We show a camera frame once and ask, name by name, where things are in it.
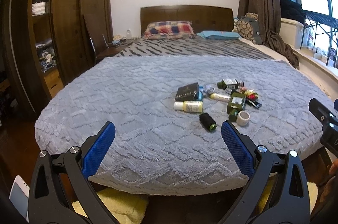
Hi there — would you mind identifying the small green labelled bottle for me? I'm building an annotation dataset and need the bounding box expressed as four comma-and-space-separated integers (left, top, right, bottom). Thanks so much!
217, 79, 239, 90

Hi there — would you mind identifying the yellow fluffy slipper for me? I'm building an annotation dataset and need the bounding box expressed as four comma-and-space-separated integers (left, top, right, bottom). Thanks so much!
71, 187, 149, 224
255, 173, 318, 213

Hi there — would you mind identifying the yellow fluffy slipper right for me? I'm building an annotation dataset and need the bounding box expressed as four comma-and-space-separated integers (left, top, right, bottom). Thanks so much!
255, 173, 318, 213

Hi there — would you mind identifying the brown patterned cushion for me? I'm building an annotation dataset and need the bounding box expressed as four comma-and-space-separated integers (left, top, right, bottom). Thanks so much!
233, 12, 262, 44

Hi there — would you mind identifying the black white striped bedspread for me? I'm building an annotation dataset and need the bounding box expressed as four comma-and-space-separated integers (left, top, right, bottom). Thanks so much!
116, 38, 272, 60

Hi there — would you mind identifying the grey textured plush blanket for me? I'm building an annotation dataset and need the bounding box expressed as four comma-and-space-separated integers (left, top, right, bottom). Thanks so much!
35, 55, 333, 195

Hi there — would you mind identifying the red blue plaid pillow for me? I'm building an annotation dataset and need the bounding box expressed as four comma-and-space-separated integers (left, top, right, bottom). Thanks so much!
143, 21, 195, 40

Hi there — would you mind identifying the dark wooden wardrobe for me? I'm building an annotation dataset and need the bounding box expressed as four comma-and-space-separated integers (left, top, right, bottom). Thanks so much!
1, 0, 113, 116

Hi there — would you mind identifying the light blue pillow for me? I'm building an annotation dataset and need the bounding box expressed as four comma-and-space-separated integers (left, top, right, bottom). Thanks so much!
196, 31, 241, 40

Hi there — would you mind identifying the black Marikeard box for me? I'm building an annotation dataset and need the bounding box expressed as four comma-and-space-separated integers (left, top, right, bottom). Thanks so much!
175, 82, 200, 101

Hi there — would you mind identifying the wooden nightstand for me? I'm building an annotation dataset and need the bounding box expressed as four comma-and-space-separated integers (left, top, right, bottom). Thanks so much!
94, 39, 138, 64

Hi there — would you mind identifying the black clothes pile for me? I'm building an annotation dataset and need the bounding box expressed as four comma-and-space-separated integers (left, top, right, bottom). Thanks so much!
279, 0, 305, 24

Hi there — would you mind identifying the white storage box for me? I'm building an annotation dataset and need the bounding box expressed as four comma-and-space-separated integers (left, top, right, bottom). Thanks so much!
279, 18, 304, 49

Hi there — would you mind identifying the white phone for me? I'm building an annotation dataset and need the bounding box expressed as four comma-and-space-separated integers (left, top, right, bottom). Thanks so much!
9, 175, 30, 222

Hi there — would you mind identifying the white tape roll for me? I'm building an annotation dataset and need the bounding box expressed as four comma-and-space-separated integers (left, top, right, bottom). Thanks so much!
236, 110, 250, 127

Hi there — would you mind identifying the blue snack wrapper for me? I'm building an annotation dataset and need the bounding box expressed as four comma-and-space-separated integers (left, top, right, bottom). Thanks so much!
198, 86, 204, 101

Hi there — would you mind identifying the yellow fluffy slipper left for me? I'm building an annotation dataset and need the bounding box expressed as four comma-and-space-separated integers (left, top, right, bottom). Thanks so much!
71, 187, 149, 224

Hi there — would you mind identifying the dark wooden headboard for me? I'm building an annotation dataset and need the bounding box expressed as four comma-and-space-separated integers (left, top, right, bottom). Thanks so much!
140, 5, 234, 33

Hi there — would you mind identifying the small yellow tube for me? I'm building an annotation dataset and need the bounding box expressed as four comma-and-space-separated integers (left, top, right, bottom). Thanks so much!
210, 93, 230, 103

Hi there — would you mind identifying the yellow lotion bottle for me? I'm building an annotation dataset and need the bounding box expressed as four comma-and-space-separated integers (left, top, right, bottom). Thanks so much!
174, 101, 203, 113

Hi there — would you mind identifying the large green square bottle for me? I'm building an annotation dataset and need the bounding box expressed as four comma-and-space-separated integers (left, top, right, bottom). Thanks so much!
227, 92, 246, 122

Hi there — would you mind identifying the black snack packet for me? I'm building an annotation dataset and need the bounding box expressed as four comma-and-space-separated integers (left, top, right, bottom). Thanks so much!
245, 97, 262, 109

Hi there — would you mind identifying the black thread spool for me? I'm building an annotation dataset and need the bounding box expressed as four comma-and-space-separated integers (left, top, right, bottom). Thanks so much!
199, 112, 217, 132

